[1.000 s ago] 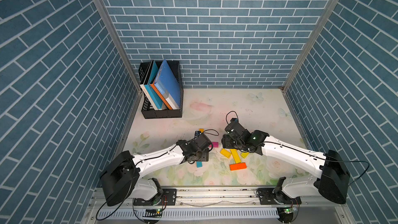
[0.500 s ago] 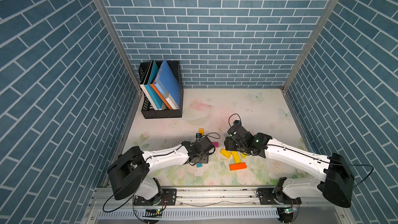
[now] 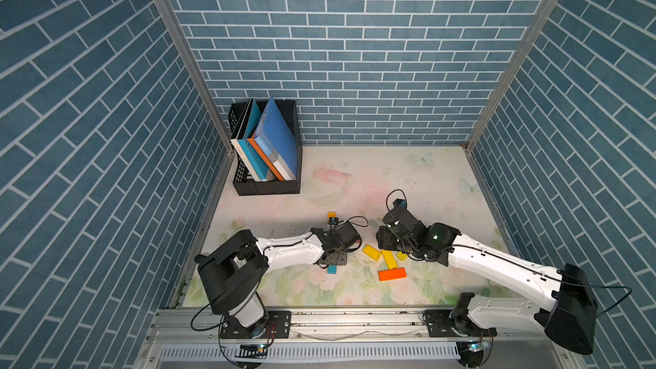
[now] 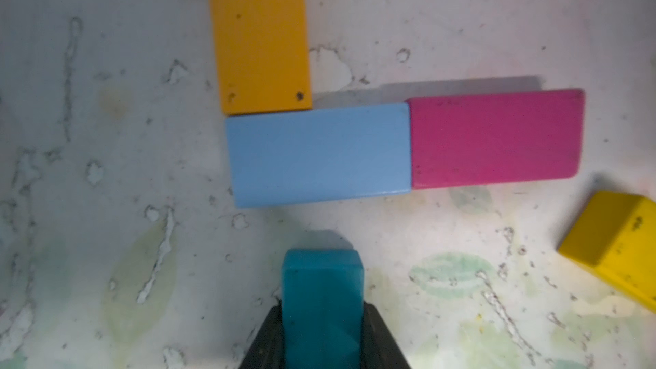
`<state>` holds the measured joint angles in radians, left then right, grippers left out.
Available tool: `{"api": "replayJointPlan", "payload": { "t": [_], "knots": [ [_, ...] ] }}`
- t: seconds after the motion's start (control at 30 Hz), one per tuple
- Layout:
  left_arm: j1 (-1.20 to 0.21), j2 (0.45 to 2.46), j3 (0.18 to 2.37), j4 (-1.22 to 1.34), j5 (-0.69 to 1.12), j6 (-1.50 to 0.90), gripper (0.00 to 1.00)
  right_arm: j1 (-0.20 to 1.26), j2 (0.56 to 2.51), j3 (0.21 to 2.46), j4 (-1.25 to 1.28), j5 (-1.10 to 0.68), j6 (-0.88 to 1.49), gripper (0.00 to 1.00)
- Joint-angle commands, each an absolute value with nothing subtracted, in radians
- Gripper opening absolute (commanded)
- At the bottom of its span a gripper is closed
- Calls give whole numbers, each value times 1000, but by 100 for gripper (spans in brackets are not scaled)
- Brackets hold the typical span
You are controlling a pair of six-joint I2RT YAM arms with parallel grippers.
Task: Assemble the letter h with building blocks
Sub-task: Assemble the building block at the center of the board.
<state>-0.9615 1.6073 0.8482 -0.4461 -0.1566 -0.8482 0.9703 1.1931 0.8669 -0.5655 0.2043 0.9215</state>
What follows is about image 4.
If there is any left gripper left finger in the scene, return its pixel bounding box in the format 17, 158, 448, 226
238, 304, 284, 369

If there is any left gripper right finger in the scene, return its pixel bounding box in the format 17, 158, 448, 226
361, 302, 410, 369

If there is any teal long block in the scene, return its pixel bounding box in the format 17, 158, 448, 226
282, 249, 364, 368

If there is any light blue block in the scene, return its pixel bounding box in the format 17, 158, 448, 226
225, 102, 412, 208

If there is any magenta block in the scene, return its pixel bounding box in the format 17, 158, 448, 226
408, 89, 585, 190

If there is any orange-yellow long block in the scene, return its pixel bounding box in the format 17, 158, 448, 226
209, 0, 313, 116

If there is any small yellow block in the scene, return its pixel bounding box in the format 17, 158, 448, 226
558, 191, 655, 312

